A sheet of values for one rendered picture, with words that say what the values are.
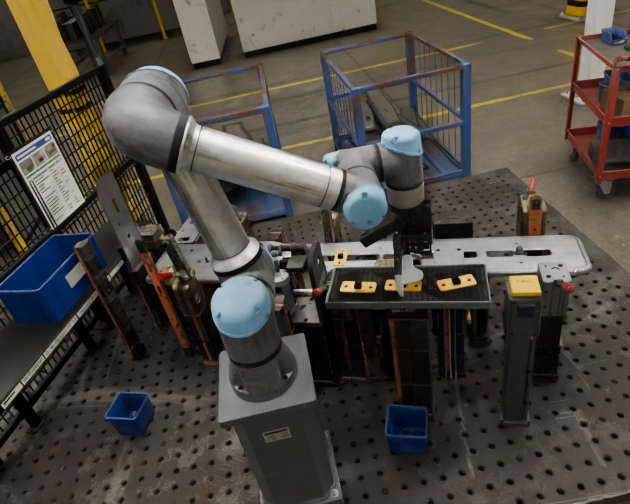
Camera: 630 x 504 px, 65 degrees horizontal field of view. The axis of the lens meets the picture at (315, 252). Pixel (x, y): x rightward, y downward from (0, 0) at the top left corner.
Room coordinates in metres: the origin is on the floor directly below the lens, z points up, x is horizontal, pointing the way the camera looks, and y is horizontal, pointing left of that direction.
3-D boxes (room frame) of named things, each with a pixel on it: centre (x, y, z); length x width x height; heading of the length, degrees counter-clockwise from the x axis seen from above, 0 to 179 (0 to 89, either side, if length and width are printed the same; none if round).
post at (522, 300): (0.82, -0.44, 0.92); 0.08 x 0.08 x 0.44; 72
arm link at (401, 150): (0.89, -0.20, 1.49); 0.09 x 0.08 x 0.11; 87
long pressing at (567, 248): (1.29, -0.10, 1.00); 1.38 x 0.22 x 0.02; 72
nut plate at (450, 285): (0.87, -0.30, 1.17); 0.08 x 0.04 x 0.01; 89
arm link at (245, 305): (0.78, 0.17, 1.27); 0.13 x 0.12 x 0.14; 177
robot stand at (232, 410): (0.77, 0.17, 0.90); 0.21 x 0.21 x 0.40; 2
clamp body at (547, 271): (0.95, -0.59, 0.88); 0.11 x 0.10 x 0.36; 162
